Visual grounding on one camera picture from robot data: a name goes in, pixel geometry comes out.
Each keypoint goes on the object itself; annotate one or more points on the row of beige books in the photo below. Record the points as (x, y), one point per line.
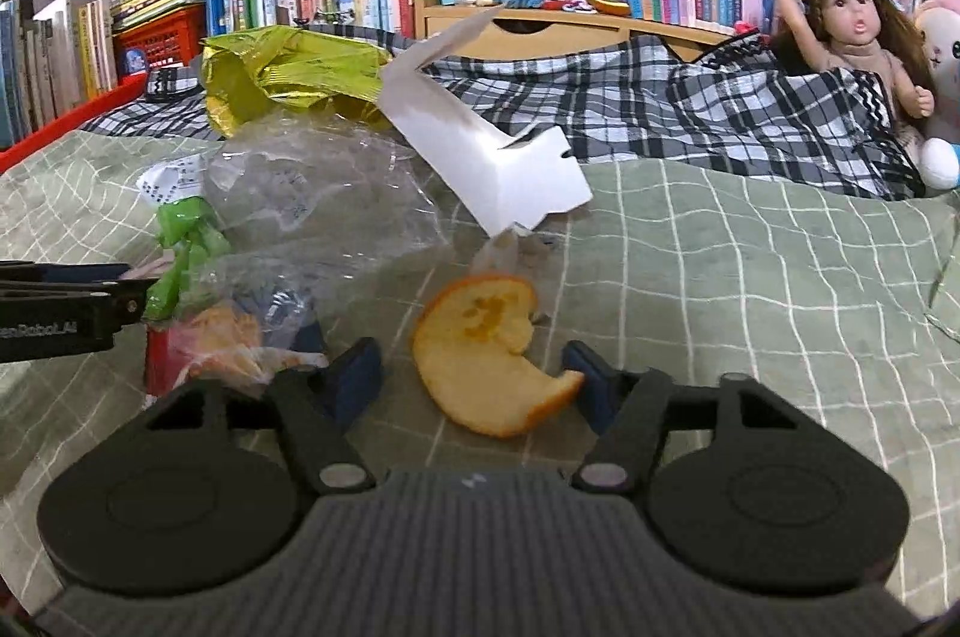
(52, 60)

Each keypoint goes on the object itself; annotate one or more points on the gold green foil bag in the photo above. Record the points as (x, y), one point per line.
(285, 75)

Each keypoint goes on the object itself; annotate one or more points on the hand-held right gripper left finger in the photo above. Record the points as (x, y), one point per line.
(358, 382)

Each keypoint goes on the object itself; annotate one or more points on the large orange peel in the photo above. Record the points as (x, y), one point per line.
(480, 374)

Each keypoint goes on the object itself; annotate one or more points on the green plastic strip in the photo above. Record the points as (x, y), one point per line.
(191, 232)

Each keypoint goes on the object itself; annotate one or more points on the pink snack packet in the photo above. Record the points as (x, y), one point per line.
(225, 337)

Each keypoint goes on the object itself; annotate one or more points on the white torn paper box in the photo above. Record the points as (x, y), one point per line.
(465, 142)

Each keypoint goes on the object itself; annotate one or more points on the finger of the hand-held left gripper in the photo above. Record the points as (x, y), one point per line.
(67, 273)
(135, 301)

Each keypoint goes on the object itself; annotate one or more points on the wooden desktop drawer box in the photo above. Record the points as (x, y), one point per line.
(585, 28)

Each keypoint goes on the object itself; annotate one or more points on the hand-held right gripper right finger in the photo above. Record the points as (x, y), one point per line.
(592, 382)

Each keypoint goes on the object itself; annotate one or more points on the clear plastic bag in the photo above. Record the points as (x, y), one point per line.
(322, 194)

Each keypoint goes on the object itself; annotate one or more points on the red orange blue packet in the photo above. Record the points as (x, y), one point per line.
(157, 359)

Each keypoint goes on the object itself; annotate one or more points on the pink rabbit plush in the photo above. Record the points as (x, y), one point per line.
(945, 45)

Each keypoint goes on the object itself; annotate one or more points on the white printed receipt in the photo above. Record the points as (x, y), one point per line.
(172, 180)

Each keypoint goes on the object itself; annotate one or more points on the brown haired doll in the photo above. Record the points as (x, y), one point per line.
(847, 22)

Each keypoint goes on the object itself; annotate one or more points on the red plastic crate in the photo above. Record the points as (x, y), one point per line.
(161, 37)

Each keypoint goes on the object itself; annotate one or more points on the black white plaid blanket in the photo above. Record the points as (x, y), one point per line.
(637, 97)

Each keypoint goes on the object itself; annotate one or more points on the red plastic rail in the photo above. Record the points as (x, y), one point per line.
(45, 138)

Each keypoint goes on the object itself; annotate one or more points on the green grid bedsheet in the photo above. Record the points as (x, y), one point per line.
(712, 277)

